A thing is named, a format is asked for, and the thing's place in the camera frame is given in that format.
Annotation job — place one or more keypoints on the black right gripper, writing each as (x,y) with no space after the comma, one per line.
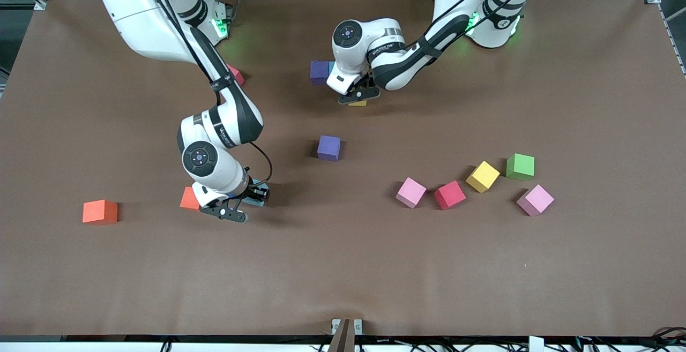
(253,191)

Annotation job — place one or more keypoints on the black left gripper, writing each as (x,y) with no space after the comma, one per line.
(366,83)

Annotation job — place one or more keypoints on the blue foam cube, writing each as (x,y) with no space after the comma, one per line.
(262,183)
(331,68)

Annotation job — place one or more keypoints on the yellow foam cube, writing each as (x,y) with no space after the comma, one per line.
(358,103)
(482,176)

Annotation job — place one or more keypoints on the purple foam cube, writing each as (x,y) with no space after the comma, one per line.
(319,72)
(328,148)

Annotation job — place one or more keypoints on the pink foam cube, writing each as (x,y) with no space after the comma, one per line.
(535,200)
(411,193)

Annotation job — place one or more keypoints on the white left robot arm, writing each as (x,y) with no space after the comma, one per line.
(351,62)

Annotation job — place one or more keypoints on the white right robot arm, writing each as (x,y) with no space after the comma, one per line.
(222,172)

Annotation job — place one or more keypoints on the orange foam cube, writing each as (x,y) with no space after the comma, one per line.
(188,200)
(99,212)

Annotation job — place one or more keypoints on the brown paper table cover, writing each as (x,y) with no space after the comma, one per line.
(343,266)

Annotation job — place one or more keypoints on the red foam cube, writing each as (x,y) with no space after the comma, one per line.
(237,76)
(449,195)

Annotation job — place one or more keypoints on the green foam cube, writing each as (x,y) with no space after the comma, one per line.
(520,166)

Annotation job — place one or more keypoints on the white label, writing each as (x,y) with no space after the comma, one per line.
(536,344)

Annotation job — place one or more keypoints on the metal bracket with brown post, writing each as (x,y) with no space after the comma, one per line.
(345,336)

